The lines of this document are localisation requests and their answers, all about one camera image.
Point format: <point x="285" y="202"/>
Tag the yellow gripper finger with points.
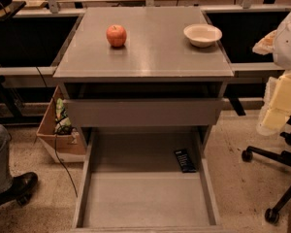
<point x="277" y="105"/>
<point x="265" y="45"/>

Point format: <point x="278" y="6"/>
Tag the dark blue rxbar wrapper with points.
<point x="185" y="163"/>

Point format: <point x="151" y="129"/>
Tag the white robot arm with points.
<point x="282" y="45"/>

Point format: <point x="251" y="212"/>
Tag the closed grey top drawer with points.
<point x="143" y="112"/>

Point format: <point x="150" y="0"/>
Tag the open grey middle drawer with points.
<point x="132" y="183"/>

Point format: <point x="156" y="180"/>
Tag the white bowl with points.
<point x="202" y="35"/>

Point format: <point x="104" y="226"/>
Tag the red apple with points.
<point x="116" y="35"/>

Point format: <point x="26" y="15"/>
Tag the green snack bag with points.
<point x="63" y="124"/>

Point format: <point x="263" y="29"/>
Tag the cardboard box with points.
<point x="65" y="148"/>

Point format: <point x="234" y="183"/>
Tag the black leather shoe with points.
<point x="21" y="189"/>

